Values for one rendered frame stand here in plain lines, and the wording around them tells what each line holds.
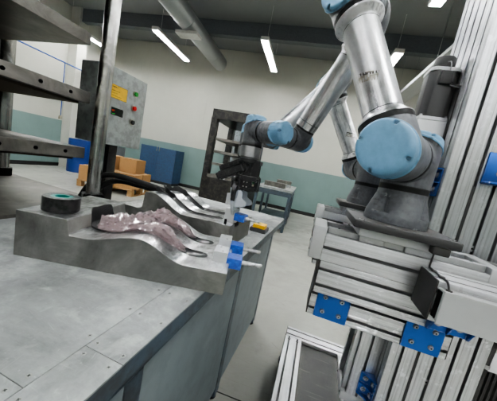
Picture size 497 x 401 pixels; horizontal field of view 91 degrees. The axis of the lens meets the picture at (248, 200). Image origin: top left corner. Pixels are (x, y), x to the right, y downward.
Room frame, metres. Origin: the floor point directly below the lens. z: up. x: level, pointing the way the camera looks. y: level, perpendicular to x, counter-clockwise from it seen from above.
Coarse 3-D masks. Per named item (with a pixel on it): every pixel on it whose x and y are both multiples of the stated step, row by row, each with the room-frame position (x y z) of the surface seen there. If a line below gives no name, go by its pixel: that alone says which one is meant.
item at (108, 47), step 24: (120, 0) 1.17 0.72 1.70; (0, 48) 1.34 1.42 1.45; (0, 96) 1.33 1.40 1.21; (96, 96) 1.14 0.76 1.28; (0, 120) 1.33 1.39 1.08; (96, 120) 1.14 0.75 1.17; (96, 144) 1.14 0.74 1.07; (0, 168) 1.33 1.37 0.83; (96, 168) 1.15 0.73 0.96; (96, 192) 1.16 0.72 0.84
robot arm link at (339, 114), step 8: (344, 96) 1.20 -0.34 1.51; (336, 104) 1.22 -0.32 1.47; (344, 104) 1.22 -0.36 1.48; (336, 112) 1.22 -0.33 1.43; (344, 112) 1.22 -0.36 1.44; (336, 120) 1.23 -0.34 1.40; (344, 120) 1.22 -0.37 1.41; (336, 128) 1.25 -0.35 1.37; (344, 128) 1.22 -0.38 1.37; (352, 128) 1.23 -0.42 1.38; (344, 136) 1.23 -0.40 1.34; (352, 136) 1.22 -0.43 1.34; (344, 144) 1.24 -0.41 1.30; (352, 144) 1.22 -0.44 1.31; (344, 152) 1.25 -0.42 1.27; (352, 152) 1.23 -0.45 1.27; (344, 160) 1.25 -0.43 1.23; (352, 160) 1.22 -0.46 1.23; (344, 168) 1.27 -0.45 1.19; (352, 176) 1.22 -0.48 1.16
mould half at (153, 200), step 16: (160, 192) 0.98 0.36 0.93; (176, 192) 1.06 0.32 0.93; (192, 192) 1.18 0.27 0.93; (128, 208) 0.97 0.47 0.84; (144, 208) 0.95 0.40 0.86; (160, 208) 0.93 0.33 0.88; (176, 208) 0.92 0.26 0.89; (192, 208) 1.01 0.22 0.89; (208, 208) 1.09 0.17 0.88; (192, 224) 0.88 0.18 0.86; (208, 224) 0.87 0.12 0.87; (224, 224) 0.85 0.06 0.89; (240, 224) 0.96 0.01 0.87
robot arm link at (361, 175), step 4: (356, 164) 1.17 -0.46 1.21; (352, 168) 1.20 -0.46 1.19; (356, 168) 1.16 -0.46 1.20; (360, 168) 1.12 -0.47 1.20; (352, 172) 1.20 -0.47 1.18; (356, 172) 1.16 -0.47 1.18; (360, 172) 1.12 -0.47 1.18; (364, 172) 1.10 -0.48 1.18; (356, 176) 1.15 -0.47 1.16; (360, 176) 1.11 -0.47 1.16; (364, 176) 1.09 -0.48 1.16; (368, 176) 1.08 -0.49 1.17; (372, 176) 1.08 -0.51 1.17; (356, 180) 1.13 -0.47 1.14; (360, 180) 1.11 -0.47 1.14; (364, 180) 1.09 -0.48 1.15; (368, 180) 1.08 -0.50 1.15; (372, 180) 1.08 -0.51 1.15; (376, 180) 1.08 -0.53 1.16; (376, 184) 1.08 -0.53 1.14
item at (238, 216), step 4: (228, 208) 0.90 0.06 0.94; (236, 208) 0.92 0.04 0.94; (228, 212) 0.89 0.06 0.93; (236, 212) 0.91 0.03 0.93; (240, 212) 0.92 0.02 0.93; (224, 216) 0.90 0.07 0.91; (228, 216) 0.89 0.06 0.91; (232, 216) 0.89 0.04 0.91; (236, 216) 0.89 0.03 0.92; (240, 216) 0.88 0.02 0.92; (244, 216) 0.88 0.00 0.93; (228, 220) 0.89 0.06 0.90; (232, 220) 0.89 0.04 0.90; (236, 220) 0.89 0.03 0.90; (240, 220) 0.88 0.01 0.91; (244, 220) 0.89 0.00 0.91; (248, 220) 0.89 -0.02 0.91; (252, 220) 0.89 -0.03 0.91; (256, 220) 0.89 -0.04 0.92
